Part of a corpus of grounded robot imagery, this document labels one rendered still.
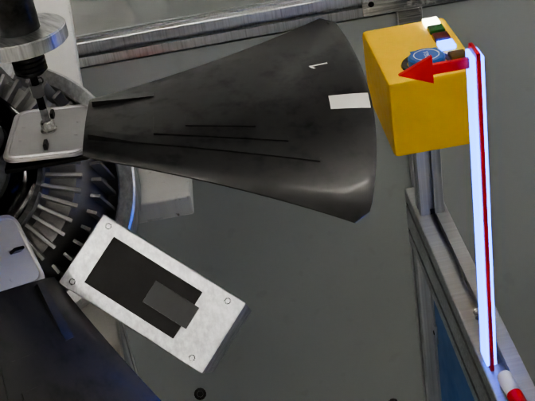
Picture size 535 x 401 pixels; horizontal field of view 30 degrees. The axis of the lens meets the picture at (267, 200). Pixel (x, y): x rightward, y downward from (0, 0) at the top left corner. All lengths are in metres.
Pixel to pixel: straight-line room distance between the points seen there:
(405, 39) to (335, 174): 0.44
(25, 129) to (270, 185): 0.22
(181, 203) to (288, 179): 0.61
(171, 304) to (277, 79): 0.21
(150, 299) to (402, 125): 0.36
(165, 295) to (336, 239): 0.88
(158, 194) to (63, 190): 0.46
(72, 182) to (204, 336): 0.18
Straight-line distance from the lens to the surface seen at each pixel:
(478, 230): 0.90
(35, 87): 0.80
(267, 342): 1.84
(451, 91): 1.08
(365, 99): 0.81
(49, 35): 0.77
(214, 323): 0.87
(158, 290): 0.88
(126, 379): 0.83
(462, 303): 1.08
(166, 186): 1.38
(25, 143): 0.81
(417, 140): 1.10
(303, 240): 1.72
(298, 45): 0.87
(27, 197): 0.86
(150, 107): 0.82
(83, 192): 0.93
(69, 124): 0.83
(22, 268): 0.83
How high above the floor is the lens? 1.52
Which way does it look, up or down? 31 degrees down
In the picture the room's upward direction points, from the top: 10 degrees counter-clockwise
